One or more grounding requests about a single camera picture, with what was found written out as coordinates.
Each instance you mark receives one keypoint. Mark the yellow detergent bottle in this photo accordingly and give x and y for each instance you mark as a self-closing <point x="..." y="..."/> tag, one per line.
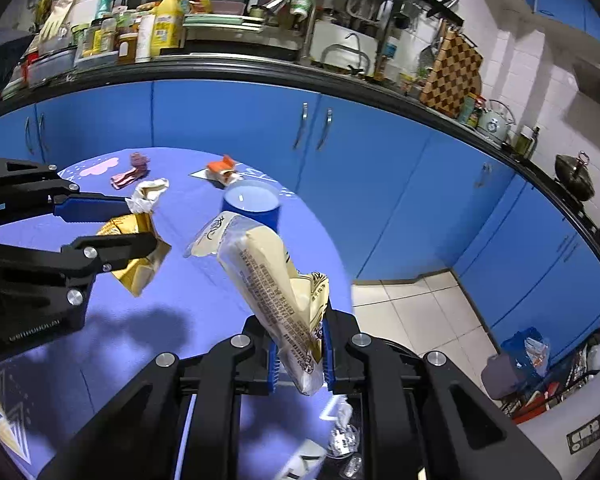
<point x="167" y="25"/>

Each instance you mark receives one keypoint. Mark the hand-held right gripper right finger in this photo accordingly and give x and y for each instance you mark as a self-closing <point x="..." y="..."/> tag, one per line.
<point x="329" y="370"/>

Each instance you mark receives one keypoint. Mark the clear plastic storage container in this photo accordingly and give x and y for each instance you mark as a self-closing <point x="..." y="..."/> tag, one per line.
<point x="52" y="67"/>

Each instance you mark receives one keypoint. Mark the small curved steel faucet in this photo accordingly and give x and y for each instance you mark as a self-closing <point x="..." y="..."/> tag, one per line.
<point x="350" y="52"/>

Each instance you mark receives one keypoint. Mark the pale green kettle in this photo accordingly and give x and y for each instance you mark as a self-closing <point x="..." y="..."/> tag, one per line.
<point x="496" y="124"/>

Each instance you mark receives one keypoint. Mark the cream rubber glove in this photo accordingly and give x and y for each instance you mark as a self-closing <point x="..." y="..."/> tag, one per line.
<point x="57" y="15"/>

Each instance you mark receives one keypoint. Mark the chequered wooden cutting board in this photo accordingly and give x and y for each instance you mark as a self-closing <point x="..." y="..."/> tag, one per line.
<point x="452" y="75"/>

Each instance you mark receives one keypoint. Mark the steel faucet with striped cloth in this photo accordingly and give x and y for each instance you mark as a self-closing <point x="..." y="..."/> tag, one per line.
<point x="297" y="5"/>

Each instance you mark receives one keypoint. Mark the brown glass jar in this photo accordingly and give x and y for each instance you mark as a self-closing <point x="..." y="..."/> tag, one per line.
<point x="128" y="49"/>

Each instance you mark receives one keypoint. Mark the yellow foil wrapper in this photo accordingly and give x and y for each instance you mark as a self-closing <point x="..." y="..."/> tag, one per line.
<point x="135" y="275"/>

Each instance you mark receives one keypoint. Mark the blue paper cup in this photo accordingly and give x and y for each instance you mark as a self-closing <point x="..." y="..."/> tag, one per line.
<point x="252" y="210"/>

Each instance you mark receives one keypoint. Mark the blue plastic bag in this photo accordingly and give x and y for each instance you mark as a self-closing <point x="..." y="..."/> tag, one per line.
<point x="522" y="355"/>

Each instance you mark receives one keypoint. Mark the black wok with lid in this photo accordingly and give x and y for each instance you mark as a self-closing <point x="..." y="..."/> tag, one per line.
<point x="575" y="177"/>

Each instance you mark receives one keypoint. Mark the grey bag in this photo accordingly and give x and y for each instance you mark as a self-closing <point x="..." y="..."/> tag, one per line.
<point x="497" y="377"/>

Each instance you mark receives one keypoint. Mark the silver blister pack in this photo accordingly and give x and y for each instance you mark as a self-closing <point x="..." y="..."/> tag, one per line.
<point x="344" y="441"/>

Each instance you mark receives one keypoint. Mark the orange and white package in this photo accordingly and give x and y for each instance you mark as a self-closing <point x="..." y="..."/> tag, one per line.
<point x="225" y="170"/>

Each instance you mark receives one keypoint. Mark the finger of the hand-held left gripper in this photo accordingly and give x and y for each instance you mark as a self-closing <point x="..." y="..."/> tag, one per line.
<point x="120" y="247"/>
<point x="97" y="210"/>

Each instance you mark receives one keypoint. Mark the pink snack wrapper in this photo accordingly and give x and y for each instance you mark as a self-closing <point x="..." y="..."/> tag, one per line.
<point x="130" y="176"/>

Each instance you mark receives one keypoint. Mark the cream bread wrapper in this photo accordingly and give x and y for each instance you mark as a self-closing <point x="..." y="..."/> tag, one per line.
<point x="265" y="280"/>

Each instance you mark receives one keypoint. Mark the blue kitchen cabinets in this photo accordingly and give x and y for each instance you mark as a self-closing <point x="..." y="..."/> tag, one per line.
<point x="405" y="185"/>

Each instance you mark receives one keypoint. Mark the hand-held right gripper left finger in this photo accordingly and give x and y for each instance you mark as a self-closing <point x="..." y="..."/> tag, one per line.
<point x="273" y="375"/>

